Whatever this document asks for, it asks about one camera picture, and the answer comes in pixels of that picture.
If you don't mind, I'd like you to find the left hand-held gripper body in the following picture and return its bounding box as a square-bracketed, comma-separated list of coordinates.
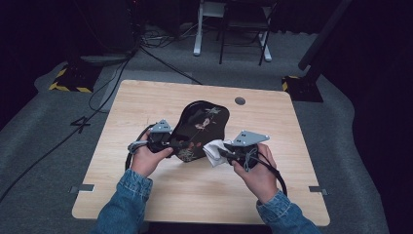
[147, 118, 173, 154]

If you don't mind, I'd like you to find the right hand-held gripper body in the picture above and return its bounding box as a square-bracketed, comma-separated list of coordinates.
[224, 130, 271, 171]

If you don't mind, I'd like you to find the white cloth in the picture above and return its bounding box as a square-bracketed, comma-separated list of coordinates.
[202, 138, 234, 169]

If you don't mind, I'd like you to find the black lacquer floral tray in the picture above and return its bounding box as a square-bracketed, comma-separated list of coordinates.
[168, 99, 231, 164]

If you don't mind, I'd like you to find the person's left hand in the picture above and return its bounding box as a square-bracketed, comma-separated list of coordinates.
[130, 131, 175, 178]

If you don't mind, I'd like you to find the person's right hand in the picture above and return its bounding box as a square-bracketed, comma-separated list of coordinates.
[231, 142, 281, 205]

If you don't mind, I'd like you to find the black hazard-striped stand base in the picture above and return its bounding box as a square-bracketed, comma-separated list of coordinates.
[48, 62, 103, 94]
[281, 75, 324, 103]

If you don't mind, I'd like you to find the grey tape strip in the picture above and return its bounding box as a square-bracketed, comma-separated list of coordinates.
[68, 183, 95, 195]
[308, 185, 329, 196]

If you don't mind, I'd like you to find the black chair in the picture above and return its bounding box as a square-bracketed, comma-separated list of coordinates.
[217, 0, 278, 66]

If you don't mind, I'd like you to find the dark equipment cabinet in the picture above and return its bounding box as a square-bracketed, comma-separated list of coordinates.
[72, 0, 141, 57]

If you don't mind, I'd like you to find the black slanted stand pole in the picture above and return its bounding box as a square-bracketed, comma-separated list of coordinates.
[297, 0, 354, 72]

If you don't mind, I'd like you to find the left hand-held gripper cable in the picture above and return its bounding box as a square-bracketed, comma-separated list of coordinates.
[124, 123, 158, 173]

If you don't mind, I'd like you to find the hand-held gripper cable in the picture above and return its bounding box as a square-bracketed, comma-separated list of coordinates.
[124, 123, 158, 173]
[244, 147, 289, 198]

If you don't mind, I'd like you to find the right hand-held gripper cable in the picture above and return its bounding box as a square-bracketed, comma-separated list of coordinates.
[244, 147, 289, 198]

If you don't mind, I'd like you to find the long black floor cable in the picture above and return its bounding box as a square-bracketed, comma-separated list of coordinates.
[0, 48, 139, 203]

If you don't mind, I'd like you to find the bundle of floor cables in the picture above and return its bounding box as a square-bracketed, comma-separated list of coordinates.
[140, 22, 197, 49]

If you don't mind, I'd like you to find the white desk frame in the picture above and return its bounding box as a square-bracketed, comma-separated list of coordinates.
[193, 0, 273, 63]

